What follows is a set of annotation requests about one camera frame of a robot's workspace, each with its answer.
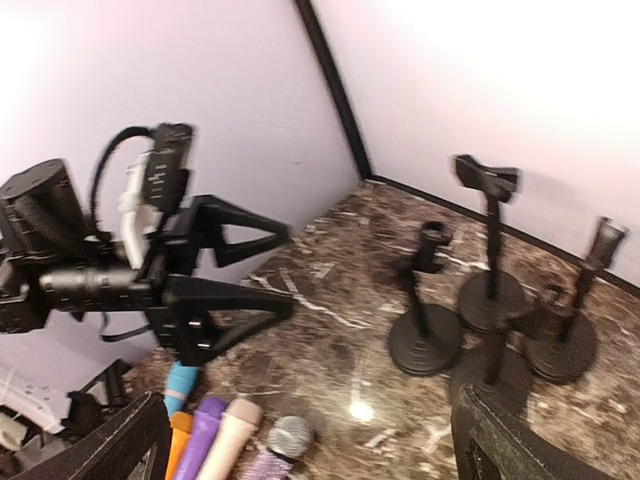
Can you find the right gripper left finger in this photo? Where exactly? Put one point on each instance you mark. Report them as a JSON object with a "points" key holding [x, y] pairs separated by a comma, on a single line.
{"points": [[141, 431]]}

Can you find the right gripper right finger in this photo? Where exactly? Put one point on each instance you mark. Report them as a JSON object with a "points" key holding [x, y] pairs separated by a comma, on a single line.
{"points": [[491, 443]]}

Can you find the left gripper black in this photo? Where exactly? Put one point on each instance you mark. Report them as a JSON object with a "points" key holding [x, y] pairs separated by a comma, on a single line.
{"points": [[201, 319]]}

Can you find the black stand of purple microphone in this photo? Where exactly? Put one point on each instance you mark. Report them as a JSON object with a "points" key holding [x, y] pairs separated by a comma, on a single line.
{"points": [[495, 369]]}

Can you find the orange microphone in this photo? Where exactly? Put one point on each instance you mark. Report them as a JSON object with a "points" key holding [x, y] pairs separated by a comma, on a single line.
{"points": [[181, 425]]}

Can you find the blue microphone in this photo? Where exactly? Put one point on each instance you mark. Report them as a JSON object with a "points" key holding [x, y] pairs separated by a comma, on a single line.
{"points": [[181, 382]]}

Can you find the purple microphone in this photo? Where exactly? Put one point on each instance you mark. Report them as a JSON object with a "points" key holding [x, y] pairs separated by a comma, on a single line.
{"points": [[206, 421]]}

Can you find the black stand of orange microphone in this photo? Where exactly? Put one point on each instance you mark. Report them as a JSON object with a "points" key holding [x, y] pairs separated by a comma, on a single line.
{"points": [[568, 347]]}

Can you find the black stand of pink microphone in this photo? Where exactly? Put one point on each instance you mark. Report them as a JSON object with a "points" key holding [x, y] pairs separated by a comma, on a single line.
{"points": [[427, 338]]}

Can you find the pink microphone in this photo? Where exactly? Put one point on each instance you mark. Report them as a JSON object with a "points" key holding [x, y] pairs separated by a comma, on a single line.
{"points": [[239, 422]]}

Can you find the black stand of blue microphone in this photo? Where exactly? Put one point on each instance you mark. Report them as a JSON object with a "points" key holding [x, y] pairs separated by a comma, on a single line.
{"points": [[486, 296]]}

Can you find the silver glitter microphone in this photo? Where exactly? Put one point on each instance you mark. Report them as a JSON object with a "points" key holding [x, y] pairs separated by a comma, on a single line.
{"points": [[289, 438]]}

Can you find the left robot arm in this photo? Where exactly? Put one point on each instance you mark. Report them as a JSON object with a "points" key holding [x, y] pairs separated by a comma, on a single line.
{"points": [[49, 264]]}

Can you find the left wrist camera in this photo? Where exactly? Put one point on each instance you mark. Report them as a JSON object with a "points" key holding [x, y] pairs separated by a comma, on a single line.
{"points": [[155, 186]]}

